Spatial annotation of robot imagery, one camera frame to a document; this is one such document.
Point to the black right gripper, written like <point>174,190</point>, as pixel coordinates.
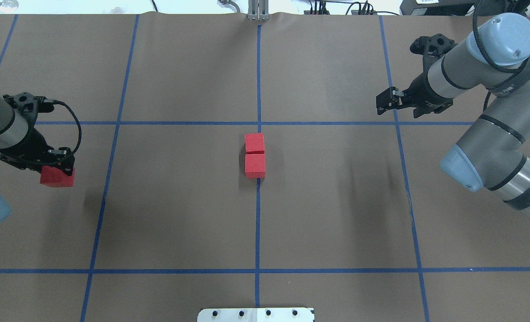
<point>419,91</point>

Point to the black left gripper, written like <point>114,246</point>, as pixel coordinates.
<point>35,144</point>

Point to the red block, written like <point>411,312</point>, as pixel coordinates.
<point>254,143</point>
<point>255,165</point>
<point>56,178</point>

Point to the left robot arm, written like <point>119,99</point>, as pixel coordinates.
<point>13,129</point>

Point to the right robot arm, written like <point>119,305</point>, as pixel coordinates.
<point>495,55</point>

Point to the white curved plastic part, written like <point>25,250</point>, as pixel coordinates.
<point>230,4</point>

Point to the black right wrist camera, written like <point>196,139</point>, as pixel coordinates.
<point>432,48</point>

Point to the aluminium frame post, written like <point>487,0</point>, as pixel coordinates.
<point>258,10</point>

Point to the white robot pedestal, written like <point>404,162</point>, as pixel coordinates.
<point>271,314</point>

